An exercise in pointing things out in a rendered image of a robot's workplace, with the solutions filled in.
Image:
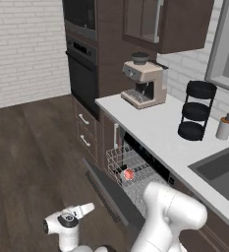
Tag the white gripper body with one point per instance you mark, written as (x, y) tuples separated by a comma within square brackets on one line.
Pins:
[(85, 209)]

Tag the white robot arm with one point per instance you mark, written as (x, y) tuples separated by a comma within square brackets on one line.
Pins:
[(171, 210)]

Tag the dark grey dishwasher door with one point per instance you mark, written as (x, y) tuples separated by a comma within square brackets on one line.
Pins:
[(114, 193)]

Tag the red cup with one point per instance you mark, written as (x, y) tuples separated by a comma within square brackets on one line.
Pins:
[(129, 174)]

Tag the narrow brown cupboard door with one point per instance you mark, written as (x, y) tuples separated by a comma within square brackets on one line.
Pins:
[(107, 138)]

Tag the black dishwasher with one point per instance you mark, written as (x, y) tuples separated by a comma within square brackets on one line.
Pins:
[(148, 159)]

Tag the glass cupboard door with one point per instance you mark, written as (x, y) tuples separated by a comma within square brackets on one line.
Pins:
[(139, 18)]

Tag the brown drawer front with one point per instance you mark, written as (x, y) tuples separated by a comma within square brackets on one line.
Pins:
[(86, 113), (88, 146)]

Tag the black built-in oven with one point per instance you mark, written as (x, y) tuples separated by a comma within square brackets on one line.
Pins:
[(83, 77)]

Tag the brown base cupboards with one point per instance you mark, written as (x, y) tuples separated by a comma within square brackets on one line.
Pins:
[(220, 233)]

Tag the beige coffee machine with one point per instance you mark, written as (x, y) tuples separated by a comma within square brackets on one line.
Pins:
[(146, 82)]

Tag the grey sink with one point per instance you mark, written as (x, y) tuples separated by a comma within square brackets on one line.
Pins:
[(222, 172)]

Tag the brown tall cabinet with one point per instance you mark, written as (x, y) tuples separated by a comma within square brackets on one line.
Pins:
[(114, 65)]

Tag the black three-tier stand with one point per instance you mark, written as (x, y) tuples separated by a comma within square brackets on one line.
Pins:
[(198, 111)]

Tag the white soap dispenser bottle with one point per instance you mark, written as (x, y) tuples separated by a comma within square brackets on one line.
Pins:
[(224, 128)]

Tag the black built-in microwave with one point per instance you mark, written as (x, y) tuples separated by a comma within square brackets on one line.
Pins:
[(80, 14)]

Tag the brown wall cupboard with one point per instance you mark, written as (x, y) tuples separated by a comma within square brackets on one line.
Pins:
[(184, 26)]

